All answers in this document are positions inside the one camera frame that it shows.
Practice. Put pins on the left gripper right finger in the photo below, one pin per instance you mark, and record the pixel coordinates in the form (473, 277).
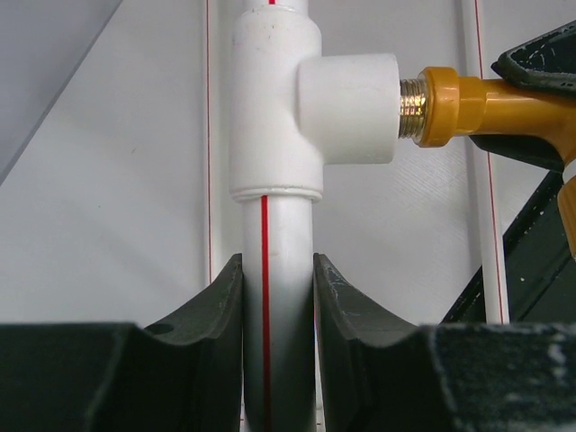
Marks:
(381, 373)

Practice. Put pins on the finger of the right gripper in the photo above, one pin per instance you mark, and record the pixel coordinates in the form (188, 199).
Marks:
(546, 62)
(540, 272)

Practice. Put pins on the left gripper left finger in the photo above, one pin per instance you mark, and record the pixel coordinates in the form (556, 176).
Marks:
(181, 373)

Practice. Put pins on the gold faucet with chrome knob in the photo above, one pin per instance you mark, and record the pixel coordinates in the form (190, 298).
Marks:
(528, 126)

